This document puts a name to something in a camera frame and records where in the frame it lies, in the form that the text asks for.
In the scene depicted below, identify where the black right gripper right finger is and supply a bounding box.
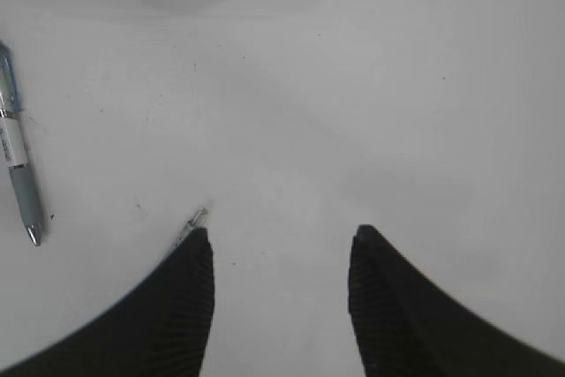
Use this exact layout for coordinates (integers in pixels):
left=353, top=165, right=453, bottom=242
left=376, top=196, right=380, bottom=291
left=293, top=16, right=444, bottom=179
left=348, top=224, right=564, bottom=376

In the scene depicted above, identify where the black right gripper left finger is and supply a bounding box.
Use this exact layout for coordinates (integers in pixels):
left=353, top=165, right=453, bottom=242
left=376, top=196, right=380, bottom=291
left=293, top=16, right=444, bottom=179
left=2, top=228, right=215, bottom=376

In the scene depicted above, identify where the grey white ballpoint pen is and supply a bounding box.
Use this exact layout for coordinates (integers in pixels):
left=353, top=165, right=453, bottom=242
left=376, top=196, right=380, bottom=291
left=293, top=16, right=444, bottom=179
left=169, top=207, right=208, bottom=253

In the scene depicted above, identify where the blue grey ballpoint pen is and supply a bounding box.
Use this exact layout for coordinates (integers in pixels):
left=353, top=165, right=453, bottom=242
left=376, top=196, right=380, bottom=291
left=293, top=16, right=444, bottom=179
left=1, top=42, right=44, bottom=247

